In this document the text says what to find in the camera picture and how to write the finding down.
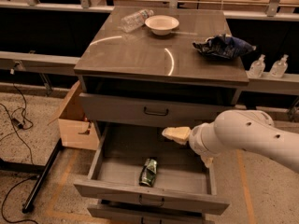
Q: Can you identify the white bowl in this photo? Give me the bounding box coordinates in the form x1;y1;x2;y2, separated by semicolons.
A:
145;15;179;35

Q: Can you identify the black table leg frame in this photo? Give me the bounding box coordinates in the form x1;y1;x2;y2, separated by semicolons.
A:
0;140;63;214

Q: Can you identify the cardboard box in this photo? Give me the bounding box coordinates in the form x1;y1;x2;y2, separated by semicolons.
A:
50;81;99;150

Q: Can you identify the grey metal rail shelf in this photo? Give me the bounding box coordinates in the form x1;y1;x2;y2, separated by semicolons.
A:
0;51;79;76

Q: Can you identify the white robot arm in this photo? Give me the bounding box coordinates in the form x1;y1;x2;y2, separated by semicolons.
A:
162;110;299;173

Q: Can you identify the grey drawer cabinet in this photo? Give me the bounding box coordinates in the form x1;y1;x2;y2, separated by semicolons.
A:
75;7;249;220

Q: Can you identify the grey top drawer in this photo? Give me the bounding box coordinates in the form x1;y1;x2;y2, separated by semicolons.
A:
79;92;228;127

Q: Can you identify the clear sanitizer bottle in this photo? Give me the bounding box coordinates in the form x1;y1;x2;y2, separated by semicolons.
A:
270;54;288;78
249;54;265;77

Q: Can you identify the clear plastic water bottle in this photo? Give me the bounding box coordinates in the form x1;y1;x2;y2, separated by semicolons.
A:
121;9;154;33

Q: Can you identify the grey open middle drawer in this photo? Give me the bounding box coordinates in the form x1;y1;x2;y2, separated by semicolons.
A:
75;124;230;215

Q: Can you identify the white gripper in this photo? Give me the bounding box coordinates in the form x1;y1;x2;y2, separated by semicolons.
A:
162;123;219;168

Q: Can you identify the blue chip bag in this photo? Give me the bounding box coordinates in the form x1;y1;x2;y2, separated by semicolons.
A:
192;34;256;60

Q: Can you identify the crushed green can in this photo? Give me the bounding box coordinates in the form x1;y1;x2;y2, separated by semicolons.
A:
139;158;158;187

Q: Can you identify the grey bottom drawer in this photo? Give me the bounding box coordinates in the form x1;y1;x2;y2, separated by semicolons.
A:
87;203;216;224

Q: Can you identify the black floor cable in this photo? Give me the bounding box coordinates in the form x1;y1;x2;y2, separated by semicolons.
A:
0;82;40;224

